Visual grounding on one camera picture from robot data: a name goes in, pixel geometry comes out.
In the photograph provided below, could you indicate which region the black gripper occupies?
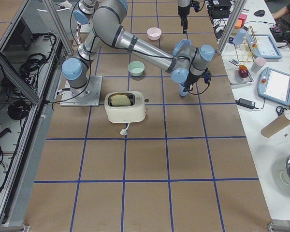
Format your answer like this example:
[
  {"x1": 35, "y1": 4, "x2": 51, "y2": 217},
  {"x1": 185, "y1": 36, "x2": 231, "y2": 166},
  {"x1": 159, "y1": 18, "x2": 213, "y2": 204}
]
[
  {"x1": 183, "y1": 69, "x2": 212, "y2": 92},
  {"x1": 180, "y1": 15, "x2": 188, "y2": 34}
]

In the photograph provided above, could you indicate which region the blue cup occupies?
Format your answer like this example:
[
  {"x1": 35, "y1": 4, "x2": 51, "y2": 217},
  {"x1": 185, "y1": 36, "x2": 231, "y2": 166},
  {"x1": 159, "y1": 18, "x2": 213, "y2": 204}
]
[{"x1": 178, "y1": 82, "x2": 188, "y2": 97}]

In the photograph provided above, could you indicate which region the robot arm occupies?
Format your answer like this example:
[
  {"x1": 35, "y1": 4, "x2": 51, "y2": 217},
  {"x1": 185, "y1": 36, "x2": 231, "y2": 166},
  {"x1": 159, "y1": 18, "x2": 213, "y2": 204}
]
[
  {"x1": 177, "y1": 0, "x2": 191, "y2": 34},
  {"x1": 62, "y1": 0, "x2": 215, "y2": 98}
]

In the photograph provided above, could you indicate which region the pink bowl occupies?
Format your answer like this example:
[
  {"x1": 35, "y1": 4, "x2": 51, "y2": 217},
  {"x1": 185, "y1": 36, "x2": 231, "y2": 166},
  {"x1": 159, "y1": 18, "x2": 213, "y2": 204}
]
[{"x1": 146, "y1": 27, "x2": 162, "y2": 41}]

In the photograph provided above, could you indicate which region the red apple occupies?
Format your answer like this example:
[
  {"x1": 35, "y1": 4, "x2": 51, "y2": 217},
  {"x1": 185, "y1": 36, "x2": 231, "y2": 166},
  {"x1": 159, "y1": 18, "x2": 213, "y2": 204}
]
[{"x1": 238, "y1": 65, "x2": 249, "y2": 79}]

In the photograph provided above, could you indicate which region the black power adapter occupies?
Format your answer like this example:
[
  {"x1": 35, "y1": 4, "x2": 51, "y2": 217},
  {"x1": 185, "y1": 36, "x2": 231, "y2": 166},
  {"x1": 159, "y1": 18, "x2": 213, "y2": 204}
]
[{"x1": 235, "y1": 98, "x2": 255, "y2": 109}]

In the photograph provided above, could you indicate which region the mint green bowl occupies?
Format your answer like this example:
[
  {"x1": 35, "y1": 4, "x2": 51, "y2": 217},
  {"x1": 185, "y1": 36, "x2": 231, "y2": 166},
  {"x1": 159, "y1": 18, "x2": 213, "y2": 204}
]
[{"x1": 128, "y1": 61, "x2": 145, "y2": 77}]

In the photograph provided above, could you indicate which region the light pink cup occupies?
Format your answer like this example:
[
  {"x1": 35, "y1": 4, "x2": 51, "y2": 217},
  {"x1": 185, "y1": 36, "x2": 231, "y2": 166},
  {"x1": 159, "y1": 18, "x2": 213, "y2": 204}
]
[{"x1": 250, "y1": 57, "x2": 267, "y2": 73}]

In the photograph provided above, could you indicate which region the toast bread slice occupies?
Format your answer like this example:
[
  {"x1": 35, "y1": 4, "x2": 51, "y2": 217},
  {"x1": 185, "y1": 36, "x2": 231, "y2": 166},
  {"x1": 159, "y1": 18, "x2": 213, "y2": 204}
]
[{"x1": 111, "y1": 94, "x2": 131, "y2": 106}]

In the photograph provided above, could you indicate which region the upper teach pendant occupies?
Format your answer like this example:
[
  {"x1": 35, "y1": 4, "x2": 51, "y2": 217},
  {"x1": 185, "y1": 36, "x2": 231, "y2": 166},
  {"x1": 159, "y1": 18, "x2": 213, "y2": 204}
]
[{"x1": 246, "y1": 34, "x2": 282, "y2": 59}]

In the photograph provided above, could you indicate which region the teach pendant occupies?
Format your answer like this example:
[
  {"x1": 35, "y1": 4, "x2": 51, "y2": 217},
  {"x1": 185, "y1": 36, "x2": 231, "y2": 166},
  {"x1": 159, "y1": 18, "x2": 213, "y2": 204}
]
[
  {"x1": 257, "y1": 67, "x2": 290, "y2": 106},
  {"x1": 246, "y1": 34, "x2": 282, "y2": 59}
]

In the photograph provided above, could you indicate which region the cream white toaster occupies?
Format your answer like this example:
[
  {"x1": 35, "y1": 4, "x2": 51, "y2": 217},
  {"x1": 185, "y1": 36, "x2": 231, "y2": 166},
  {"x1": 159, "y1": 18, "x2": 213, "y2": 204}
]
[{"x1": 104, "y1": 91, "x2": 146, "y2": 123}]

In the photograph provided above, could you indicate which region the computer mouse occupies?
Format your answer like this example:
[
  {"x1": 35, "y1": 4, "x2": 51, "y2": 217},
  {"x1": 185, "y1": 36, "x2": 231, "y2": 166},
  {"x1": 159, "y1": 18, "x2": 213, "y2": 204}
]
[{"x1": 254, "y1": 10, "x2": 265, "y2": 17}]

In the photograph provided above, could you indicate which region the lower teach pendant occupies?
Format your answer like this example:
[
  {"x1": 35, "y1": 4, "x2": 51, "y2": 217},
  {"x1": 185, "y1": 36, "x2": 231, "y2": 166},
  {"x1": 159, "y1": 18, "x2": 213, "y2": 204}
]
[{"x1": 257, "y1": 67, "x2": 290, "y2": 106}]

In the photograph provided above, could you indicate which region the cardboard tube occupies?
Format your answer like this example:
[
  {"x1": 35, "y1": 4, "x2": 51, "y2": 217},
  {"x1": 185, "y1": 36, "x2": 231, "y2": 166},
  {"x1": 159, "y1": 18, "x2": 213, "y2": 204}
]
[{"x1": 261, "y1": 110, "x2": 290, "y2": 138}]

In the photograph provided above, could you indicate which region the gold wire rack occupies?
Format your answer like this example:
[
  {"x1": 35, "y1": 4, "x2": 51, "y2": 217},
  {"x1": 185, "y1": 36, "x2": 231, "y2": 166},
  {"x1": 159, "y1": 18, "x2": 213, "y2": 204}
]
[{"x1": 238, "y1": 26, "x2": 257, "y2": 62}]

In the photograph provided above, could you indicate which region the toaster power cord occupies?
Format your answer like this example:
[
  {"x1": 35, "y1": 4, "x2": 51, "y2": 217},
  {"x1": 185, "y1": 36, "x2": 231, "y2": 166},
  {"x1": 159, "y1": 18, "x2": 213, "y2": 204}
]
[{"x1": 120, "y1": 122, "x2": 131, "y2": 136}]

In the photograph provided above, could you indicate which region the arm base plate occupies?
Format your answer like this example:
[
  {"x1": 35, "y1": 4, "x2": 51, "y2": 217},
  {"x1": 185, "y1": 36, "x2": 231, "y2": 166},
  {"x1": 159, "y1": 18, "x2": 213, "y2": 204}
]
[{"x1": 60, "y1": 75, "x2": 102, "y2": 107}]

